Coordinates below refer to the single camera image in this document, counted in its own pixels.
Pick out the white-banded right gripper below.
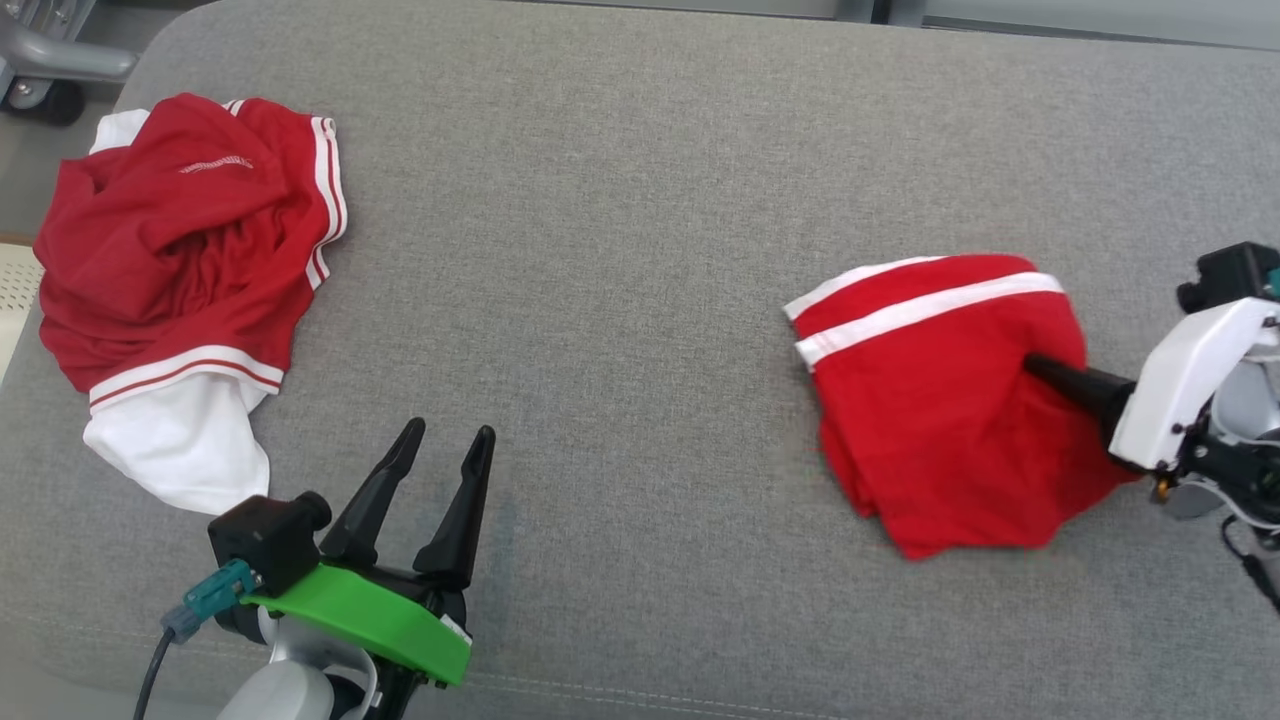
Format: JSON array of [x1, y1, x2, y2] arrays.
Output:
[[1025, 298, 1280, 471]]

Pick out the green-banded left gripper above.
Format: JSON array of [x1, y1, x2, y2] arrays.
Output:
[[245, 417, 498, 720]]

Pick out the red shorts with white stripes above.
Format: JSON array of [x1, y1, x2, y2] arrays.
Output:
[[783, 253, 1146, 563]]

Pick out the red shirt with white sleeves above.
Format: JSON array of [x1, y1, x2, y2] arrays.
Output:
[[33, 92, 351, 517]]

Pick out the grey fabric sofa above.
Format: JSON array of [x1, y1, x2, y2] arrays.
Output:
[[0, 0, 1280, 720]]

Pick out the beige perforated panel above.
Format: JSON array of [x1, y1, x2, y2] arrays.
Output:
[[0, 243, 46, 386]]

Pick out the teal left camera connector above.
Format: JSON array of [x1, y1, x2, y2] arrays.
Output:
[[160, 558, 263, 646]]

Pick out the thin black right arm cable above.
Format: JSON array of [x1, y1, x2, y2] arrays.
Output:
[[1220, 515, 1280, 616]]

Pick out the thick dark left camera cable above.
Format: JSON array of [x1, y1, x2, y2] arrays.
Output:
[[132, 628, 183, 720]]

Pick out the grey metal cart frame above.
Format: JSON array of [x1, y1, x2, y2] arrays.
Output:
[[0, 0, 138, 128]]

